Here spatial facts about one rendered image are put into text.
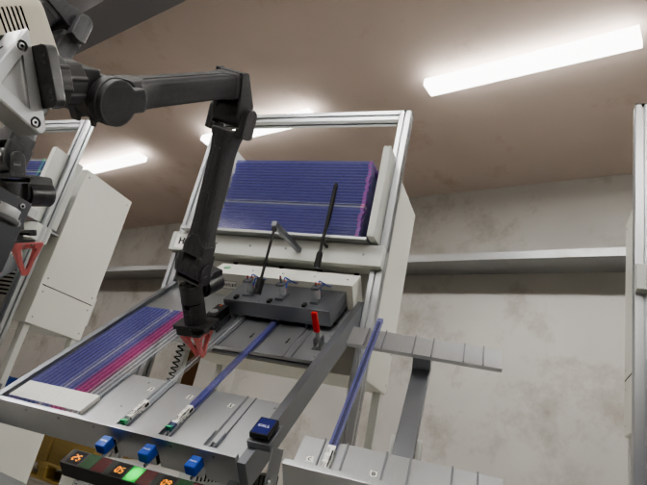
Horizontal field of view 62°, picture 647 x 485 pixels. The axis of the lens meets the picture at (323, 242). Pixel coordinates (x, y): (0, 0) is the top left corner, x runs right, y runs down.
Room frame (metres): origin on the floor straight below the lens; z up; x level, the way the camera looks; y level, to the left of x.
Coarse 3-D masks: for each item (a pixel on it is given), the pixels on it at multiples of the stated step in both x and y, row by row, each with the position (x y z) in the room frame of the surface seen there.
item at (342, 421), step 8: (376, 320) 1.26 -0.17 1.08; (376, 328) 1.24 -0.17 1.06; (376, 336) 1.22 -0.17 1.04; (368, 344) 1.20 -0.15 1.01; (368, 352) 1.17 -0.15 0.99; (368, 360) 1.16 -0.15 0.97; (360, 368) 1.14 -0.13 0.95; (360, 376) 1.12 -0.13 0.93; (352, 384) 1.10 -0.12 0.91; (352, 392) 1.09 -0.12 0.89; (352, 400) 1.07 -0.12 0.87; (344, 408) 1.05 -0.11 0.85; (344, 416) 1.04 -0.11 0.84; (336, 424) 1.02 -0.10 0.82; (344, 424) 1.03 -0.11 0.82; (336, 432) 1.01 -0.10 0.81; (336, 440) 1.00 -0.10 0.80; (336, 448) 1.00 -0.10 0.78
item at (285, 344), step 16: (176, 288) 1.82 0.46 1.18; (160, 304) 1.73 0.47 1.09; (176, 304) 1.72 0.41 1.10; (208, 304) 1.69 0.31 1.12; (256, 320) 1.57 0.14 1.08; (240, 336) 1.51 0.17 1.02; (256, 336) 1.50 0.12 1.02; (272, 336) 1.49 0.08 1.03; (288, 336) 1.48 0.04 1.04; (304, 336) 1.47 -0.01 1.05; (320, 336) 1.46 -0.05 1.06; (224, 352) 1.54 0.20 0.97; (240, 352) 1.52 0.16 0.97; (256, 352) 1.43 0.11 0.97; (272, 352) 1.42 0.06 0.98; (288, 352) 1.41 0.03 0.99; (304, 352) 1.40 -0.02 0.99
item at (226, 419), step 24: (120, 384) 1.38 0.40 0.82; (144, 384) 1.37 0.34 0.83; (96, 408) 1.31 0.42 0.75; (120, 408) 1.30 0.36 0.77; (168, 408) 1.28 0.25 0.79; (216, 408) 1.26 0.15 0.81; (240, 408) 1.25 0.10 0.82; (264, 408) 1.24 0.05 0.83; (192, 432) 1.20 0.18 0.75; (216, 432) 1.19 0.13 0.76; (240, 432) 1.18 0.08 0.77; (240, 456) 1.13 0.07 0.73
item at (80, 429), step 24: (0, 408) 1.37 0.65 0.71; (24, 408) 1.32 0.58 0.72; (48, 408) 1.29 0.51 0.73; (48, 432) 1.33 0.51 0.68; (72, 432) 1.29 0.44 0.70; (96, 432) 1.25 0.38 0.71; (120, 432) 1.21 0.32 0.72; (144, 432) 1.18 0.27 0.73; (168, 456) 1.18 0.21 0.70; (216, 456) 1.12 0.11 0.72; (216, 480) 1.16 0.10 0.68
